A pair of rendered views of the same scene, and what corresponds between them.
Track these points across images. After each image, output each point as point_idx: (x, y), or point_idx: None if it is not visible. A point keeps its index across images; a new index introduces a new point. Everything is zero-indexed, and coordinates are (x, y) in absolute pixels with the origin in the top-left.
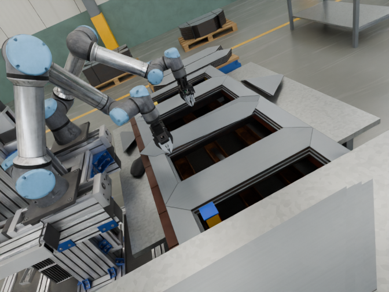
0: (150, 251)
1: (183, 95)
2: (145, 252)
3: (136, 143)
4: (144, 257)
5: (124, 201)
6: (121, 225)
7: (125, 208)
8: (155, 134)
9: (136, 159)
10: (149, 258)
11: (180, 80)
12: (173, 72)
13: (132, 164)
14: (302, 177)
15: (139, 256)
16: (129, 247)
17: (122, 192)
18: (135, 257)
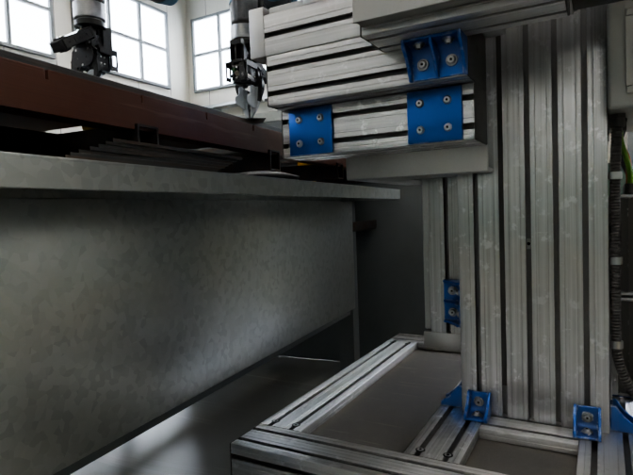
0: (392, 374)
1: (111, 65)
2: (383, 199)
3: (227, 118)
4: (413, 373)
5: (361, 186)
6: (431, 428)
7: (368, 187)
8: (263, 66)
9: (249, 171)
10: (403, 369)
11: (107, 29)
12: (105, 7)
13: (269, 172)
14: (266, 112)
15: (423, 377)
16: (437, 396)
17: (348, 185)
18: (399, 197)
